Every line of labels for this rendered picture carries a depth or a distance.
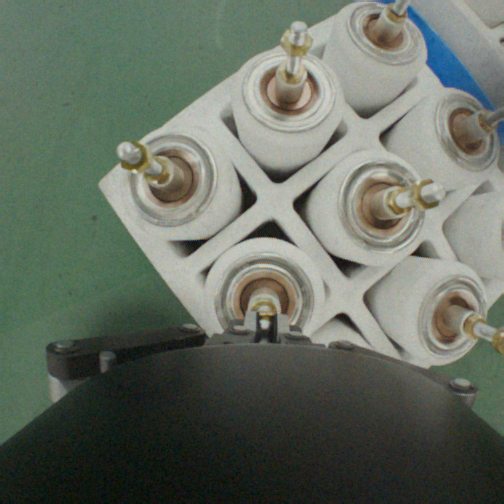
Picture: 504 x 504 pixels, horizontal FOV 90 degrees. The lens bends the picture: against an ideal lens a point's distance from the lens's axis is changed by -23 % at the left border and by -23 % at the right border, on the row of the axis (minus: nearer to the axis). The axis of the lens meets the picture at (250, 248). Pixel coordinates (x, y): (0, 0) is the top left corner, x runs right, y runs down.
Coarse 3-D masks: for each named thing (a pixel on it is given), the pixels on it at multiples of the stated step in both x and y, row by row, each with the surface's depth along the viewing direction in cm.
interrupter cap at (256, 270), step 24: (240, 264) 24; (264, 264) 24; (288, 264) 24; (216, 288) 24; (240, 288) 24; (288, 288) 24; (312, 288) 24; (216, 312) 24; (240, 312) 24; (288, 312) 24; (312, 312) 24
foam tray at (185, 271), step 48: (240, 144) 31; (336, 144) 31; (288, 192) 31; (480, 192) 33; (144, 240) 32; (192, 240) 43; (240, 240) 34; (288, 240) 40; (432, 240) 31; (192, 288) 32; (336, 288) 31; (384, 336) 31
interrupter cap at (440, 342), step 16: (432, 288) 24; (448, 288) 24; (464, 288) 23; (480, 288) 23; (432, 304) 24; (448, 304) 24; (464, 304) 24; (480, 304) 23; (432, 320) 24; (432, 336) 24; (448, 336) 24; (432, 352) 24; (448, 352) 24
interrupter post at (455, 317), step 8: (448, 312) 23; (456, 312) 22; (464, 312) 21; (472, 312) 21; (448, 320) 23; (456, 320) 22; (464, 320) 21; (448, 328) 23; (456, 328) 22; (464, 328) 21; (464, 336) 21
